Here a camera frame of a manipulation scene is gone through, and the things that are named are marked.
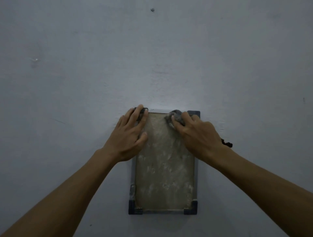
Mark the person's left hand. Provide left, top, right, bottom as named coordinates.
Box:
left=100, top=105, right=149, bottom=163

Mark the person's right hand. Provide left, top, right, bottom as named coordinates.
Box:
left=171, top=111, right=226, bottom=167

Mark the grey cleaning cloth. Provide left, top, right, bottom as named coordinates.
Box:
left=164, top=110, right=189, bottom=130

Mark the dusty framed wall panel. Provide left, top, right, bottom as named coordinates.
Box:
left=129, top=107, right=201, bottom=215

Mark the person's right forearm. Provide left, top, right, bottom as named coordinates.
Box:
left=208, top=145, right=313, bottom=237

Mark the person's left forearm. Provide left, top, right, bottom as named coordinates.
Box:
left=0, top=148, right=121, bottom=237

